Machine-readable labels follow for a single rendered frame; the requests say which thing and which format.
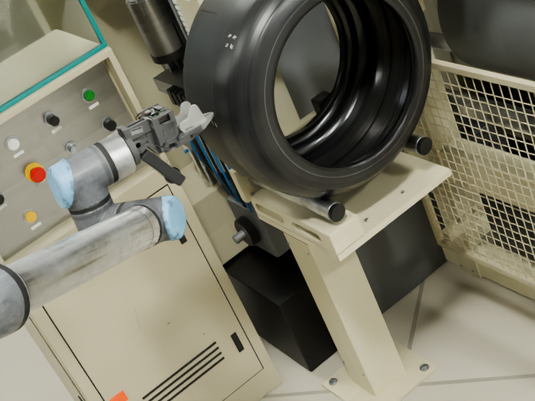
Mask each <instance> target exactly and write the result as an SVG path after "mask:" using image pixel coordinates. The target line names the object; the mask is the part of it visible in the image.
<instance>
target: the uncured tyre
mask: <svg viewBox="0 0 535 401"><path fill-rule="evenodd" d="M321 2H324V3H325V4H326V6H327V8H328V9H329V11H330V13H331V15H332V17H333V19H334V22H335V25H336V27H337V31H338V37H339V44H340V60H339V67H338V74H337V78H336V80H335V83H334V87H333V89H332V91H331V93H330V96H329V98H328V99H327V101H326V103H325V104H324V106H323V107H322V109H321V110H320V112H319V113H318V114H317V115H316V116H315V117H314V118H313V119H312V120H311V121H310V122H309V123H308V124H307V125H306V126H304V127H302V128H301V129H299V130H297V131H296V132H294V133H292V134H289V135H288V136H284V134H283V132H282V130H281V128H280V125H279V121H278V119H277V115H276V111H275V97H274V88H275V74H276V69H277V66H278V63H279V58H280V56H281V53H282V51H283V47H284V45H285V44H286V42H287V39H288V38H289V36H290V35H291V33H292V31H293V30H294V28H295V27H296V26H297V25H298V23H299V22H300V21H301V20H302V19H303V17H304V16H305V15H306V14H307V13H308V12H310V11H311V10H312V9H313V8H315V7H316V6H317V5H318V4H320V3H321ZM201 10H208V11H211V12H214V13H217V14H211V13H207V12H203V11H201ZM229 31H230V32H234V33H238V37H237V39H236V43H235V46H234V50H233V52H232V51H228V50H226V49H224V46H225V42H226V39H227V36H228V33H229ZM431 70H432V48H431V41H430V35H429V31H428V24H427V22H426V19H425V16H424V12H423V10H422V8H421V6H420V3H419V1H418V0H204V1H203V2H202V4H201V6H200V7H199V9H198V11H197V13H196V16H195V18H194V20H193V23H192V25H191V28H190V31H189V36H188V39H187V42H186V46H185V55H184V64H183V81H184V89H185V98H186V101H187V102H189V103H190V104H191V105H193V104H195V105H197V106H198V108H199V109H200V111H201V113H202V114H204V113H208V112H213V113H214V116H213V119H215V120H216V121H217V125H218V128H219V130H218V129H215V128H213V127H212V124H211V121H210V122H209V124H208V126H207V127H206V128H205V129H204V130H203V132H201V133H200V136H201V137H202V138H203V140H204V141H205V143H206V144H207V146H208V147H209V148H210V149H211V151H212V152H213V153H214V154H215V155H216V156H217V157H218V158H219V159H220V160H222V161H223V163H225V164H226V165H227V166H229V167H230V168H232V169H234V170H235V171H237V172H238V173H242V174H243V175H245V176H247V177H250V178H251V179H253V180H255V181H258V182H260V183H262V184H264V185H266V186H268V187H270V188H272V189H274V190H277V191H279V192H281V193H285V194H287V195H290V196H294V197H304V198H323V197H335V196H338V195H342V194H344V193H348V192H351V191H353V190H355V189H358V188H360V187H362V186H363V185H365V184H366V183H368V182H370V181H371V180H372V179H374V178H375V177H376V176H378V175H379V174H380V173H381V172H383V171H384V170H385V169H386V168H387V167H388V166H389V165H390V164H391V163H392V162H393V161H394V160H395V158H396V157H397V156H398V155H399V153H400V152H401V151H402V150H403V149H404V147H405V145H406V144H407V142H408V140H409V139H410V138H411V136H412V133H413V131H414V130H415V128H416V125H417V123H418V122H419V120H420V116H421V115H422V112H423V109H424V105H425V103H426V99H427V96H428V89H429V84H430V79H431Z"/></svg>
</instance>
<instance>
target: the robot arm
mask: <svg viewBox="0 0 535 401"><path fill-rule="evenodd" d="M213 116H214V113H213V112H208V113H204V114H202V113H201V111H200V109H199V108H198V106H197V105H195V104H193V105H191V104H190V103H189V102H187V101H185V102H183V103H182V104H181V106H180V113H179V115H178V116H176V117H175V115H174V112H173V110H170V109H168V108H166V107H163V106H161V105H158V103H157V104H155V105H154V106H152V107H149V108H147V109H146V110H144V111H141V112H139V113H138V114H137V116H136V117H135V119H136V118H137V117H138V118H139V120H137V119H136V121H135V122H133V123H131V124H129V125H127V126H123V125H120V126H118V127H116V130H117V132H118V134H112V135H110V136H108V137H106V138H104V139H102V140H100V141H98V142H97V143H95V144H93V145H91V146H89V147H87V148H85V149H83V150H81V151H79V152H77V153H75V154H73V155H71V156H69V157H67V158H62V159H61V160H60V161H59V162H58V163H56V164H54V165H52V166H50V167H49V169H48V172H47V179H48V183H49V187H50V189H51V192H52V193H53V196H54V198H55V200H56V202H57V203H58V204H59V205H60V206H61V207H62V208H65V209H68V210H69V212H70V215H71V217H72V219H73V221H74V224H75V225H76V228H77V231H78V232H77V233H76V234H73V235H71V236H69V237H67V238H65V239H62V240H60V241H58V242H56V243H53V244H51V245H49V246H47V247H45V248H42V249H41V250H39V251H36V252H34V253H32V254H30V255H27V256H26V257H24V258H21V259H19V260H17V261H15V262H13V263H10V264H8V265H5V264H2V263H0V339H2V338H3V337H7V336H9V335H10V334H12V333H14V332H16V331H18V330H19V329H20V328H21V327H23V326H24V325H25V323H26V322H27V321H28V319H29V315H30V313H31V312H32V311H34V310H36V309H38V308H39V307H41V306H43V305H45V304H47V303H48V302H51V301H52V300H54V299H56V298H58V297H60V296H61V295H63V294H65V293H67V292H69V291H70V290H73V289H74V288H76V287H78V286H80V285H82V284H83V283H85V282H87V281H89V280H90V279H92V278H95V277H96V276H98V275H99V274H102V273H104V272H105V271H107V270H109V269H111V268H113V267H115V266H116V265H118V264H120V263H122V262H124V261H125V260H127V259H129V258H131V257H133V256H134V255H137V254H138V253H140V252H141V251H144V250H147V249H150V248H152V247H153V246H155V245H157V244H159V243H161V242H164V241H170V240H171V241H175V240H176V239H180V238H182V237H183V235H184V233H185V227H186V218H185V210H184V208H183V205H182V203H181V201H180V200H179V199H178V198H177V197H175V196H166V195H163V196H162V197H152V198H147V199H142V200H131V201H127V202H119V203H114V202H113V200H112V198H111V195H110V193H109V190H108V188H107V187H108V186H109V185H112V184H114V183H116V182H117V181H119V180H121V179H123V178H125V177H127V176H129V175H130V174H132V173H134V172H135V170H136V166H137V165H139V164H140V163H141V161H142V162H144V163H145V164H147V165H148V166H149V167H150V168H152V169H153V170H155V171H156V172H158V173H159V174H161V175H162V176H163V177H164V178H165V180H166V181H167V182H168V183H170V184H176V185H178V186H181V185H182V183H183V182H184V180H185V176H184V175H182V173H181V172H180V170H179V169H178V168H176V167H173V166H170V165H169V164H167V163H166V162H164V161H163V160H162V159H161V158H159V157H158V156H156V155H155V154H153V153H152V152H151V151H153V152H155V153H156V154H161V153H163V152H169V151H171V150H175V149H177V148H178V147H179V146H181V145H184V144H186V143H187V142H190V141H192V140H193V139H195V138H196V137H197V136H198V135H199V134H200V133H201V132H203V130H204V129H205V128H206V127H207V126H208V124H209V122H210V121H211V120H212V118H213ZM147 148H148V149H150V150H151V151H149V150H148V149H147Z"/></svg>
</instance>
